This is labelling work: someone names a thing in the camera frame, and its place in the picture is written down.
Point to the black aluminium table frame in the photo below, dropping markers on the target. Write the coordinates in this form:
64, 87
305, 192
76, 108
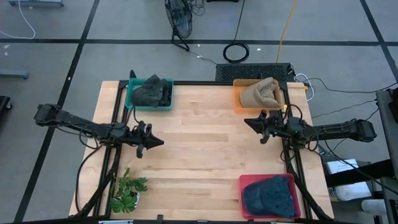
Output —
199, 82

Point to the grey metal floor base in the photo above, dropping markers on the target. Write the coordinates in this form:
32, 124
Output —
34, 2
14, 74

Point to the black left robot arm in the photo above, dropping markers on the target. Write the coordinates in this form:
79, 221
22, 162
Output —
77, 121

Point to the white paper sheet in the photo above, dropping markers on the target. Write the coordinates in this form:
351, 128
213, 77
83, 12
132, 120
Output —
342, 166

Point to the black beam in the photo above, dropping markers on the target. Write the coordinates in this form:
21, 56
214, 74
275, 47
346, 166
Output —
373, 171

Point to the green plant in white pot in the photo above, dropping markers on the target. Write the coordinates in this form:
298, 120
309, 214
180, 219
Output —
126, 199

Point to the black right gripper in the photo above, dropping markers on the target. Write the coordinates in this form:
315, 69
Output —
273, 124

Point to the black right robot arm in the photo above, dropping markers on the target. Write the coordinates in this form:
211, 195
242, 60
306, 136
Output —
342, 129

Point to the black table-level camera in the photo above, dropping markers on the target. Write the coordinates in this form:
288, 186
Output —
160, 218

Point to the white paper roll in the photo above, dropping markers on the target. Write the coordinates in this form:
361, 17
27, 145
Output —
351, 191

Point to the white label strip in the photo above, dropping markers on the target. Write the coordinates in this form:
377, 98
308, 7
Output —
115, 222

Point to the red plastic bin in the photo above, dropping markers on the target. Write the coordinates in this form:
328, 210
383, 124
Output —
242, 214

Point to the black floor fan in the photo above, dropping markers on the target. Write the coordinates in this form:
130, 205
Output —
182, 18

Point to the orange plastic bin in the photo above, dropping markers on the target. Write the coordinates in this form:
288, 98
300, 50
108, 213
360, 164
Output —
237, 93

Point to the grey cylinder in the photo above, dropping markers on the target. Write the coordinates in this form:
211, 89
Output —
373, 207

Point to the teal plastic bin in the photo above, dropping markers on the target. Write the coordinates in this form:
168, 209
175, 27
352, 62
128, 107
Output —
129, 102

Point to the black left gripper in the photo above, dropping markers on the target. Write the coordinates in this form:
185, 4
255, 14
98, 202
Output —
141, 137

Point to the black perforated computer case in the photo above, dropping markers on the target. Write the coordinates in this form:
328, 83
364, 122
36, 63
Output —
248, 72

